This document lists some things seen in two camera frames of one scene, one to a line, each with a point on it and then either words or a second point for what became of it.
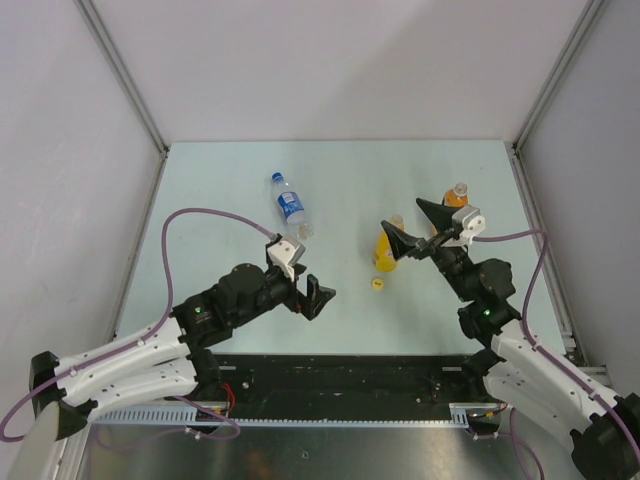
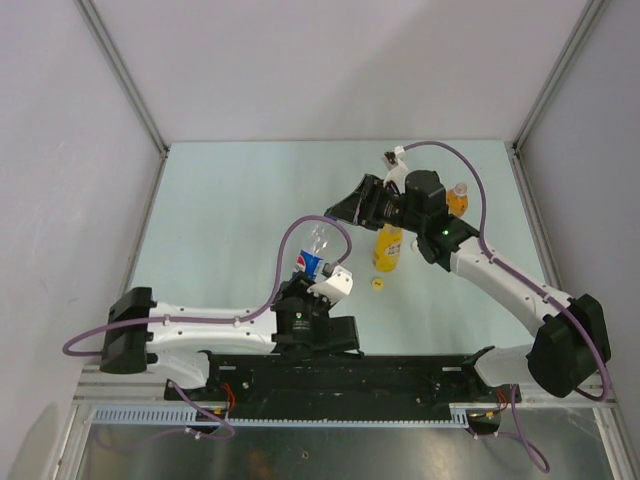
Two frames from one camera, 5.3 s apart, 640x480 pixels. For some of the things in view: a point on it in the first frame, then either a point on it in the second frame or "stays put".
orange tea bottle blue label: x=457 y=197 stays put
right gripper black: x=407 y=244 → x=362 y=206
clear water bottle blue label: x=291 y=207 → x=310 y=258
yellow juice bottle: x=384 y=258 stays put
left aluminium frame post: x=126 y=81 stays put
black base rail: x=337 y=385 stays put
